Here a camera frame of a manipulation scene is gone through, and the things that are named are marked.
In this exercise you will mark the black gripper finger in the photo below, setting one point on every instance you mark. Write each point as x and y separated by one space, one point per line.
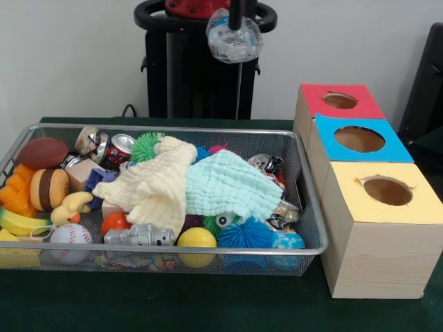
237 14

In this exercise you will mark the small clear plastic bottle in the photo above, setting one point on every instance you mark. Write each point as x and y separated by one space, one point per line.
234 43

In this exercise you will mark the mint green cloth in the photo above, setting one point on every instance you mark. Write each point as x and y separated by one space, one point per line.
232 185

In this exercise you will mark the pale yellow cloth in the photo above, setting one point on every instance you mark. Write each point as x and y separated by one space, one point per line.
156 187

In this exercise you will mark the clear mesh bin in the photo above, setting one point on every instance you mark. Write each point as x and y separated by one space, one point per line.
304 180

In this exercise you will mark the wooden box with three holes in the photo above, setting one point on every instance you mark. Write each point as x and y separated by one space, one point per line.
381 256

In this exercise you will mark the pink fuzzy toy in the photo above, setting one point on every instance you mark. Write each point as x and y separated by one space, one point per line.
220 148

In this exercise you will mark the blue fuzzy toy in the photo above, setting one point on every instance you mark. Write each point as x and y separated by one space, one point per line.
202 153

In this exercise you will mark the silver and black can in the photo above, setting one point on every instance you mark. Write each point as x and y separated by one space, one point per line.
266 164

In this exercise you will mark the green fuzzy toy with eyes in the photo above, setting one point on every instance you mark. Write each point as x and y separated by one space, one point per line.
145 146

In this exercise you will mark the red soda can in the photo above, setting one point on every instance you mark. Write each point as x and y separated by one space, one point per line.
121 149

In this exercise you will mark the crushed silver can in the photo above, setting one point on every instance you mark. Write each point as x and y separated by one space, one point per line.
91 142
284 213

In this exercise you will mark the black chair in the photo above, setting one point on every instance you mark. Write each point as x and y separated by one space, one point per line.
426 90

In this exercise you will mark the small green spiky toy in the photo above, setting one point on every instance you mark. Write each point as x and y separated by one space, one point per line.
220 223

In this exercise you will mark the purple block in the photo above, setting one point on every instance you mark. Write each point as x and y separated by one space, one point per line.
100 181

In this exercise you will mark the tan wooden cube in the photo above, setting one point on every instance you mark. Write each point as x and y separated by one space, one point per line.
84 174

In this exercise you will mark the blue spiky ball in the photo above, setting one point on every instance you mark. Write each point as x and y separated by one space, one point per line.
243 236

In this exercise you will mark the yellow ball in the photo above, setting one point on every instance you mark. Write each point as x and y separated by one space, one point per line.
196 238

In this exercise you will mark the small wooden block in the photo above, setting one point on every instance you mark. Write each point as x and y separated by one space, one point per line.
111 207

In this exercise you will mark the blue globe ball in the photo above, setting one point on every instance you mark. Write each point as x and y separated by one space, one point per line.
287 242

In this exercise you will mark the brown toy football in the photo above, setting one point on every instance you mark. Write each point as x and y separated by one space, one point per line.
43 152

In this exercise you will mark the small red ball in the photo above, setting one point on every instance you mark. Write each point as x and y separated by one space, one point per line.
114 223

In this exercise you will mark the silver robot toy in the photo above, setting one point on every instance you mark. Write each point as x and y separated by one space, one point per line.
138 236

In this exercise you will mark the yellow duck toy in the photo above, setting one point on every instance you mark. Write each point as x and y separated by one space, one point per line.
69 206

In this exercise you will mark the toy hamburger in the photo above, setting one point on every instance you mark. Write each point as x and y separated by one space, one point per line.
48 189

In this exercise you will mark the white baseball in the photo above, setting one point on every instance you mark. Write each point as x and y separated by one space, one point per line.
69 236

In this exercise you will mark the yellow toy banana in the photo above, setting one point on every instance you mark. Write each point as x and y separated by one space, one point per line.
21 223

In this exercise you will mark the yellow block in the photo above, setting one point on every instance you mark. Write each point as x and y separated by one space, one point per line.
14 257

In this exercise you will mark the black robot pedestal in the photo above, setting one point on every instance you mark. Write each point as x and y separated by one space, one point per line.
194 90

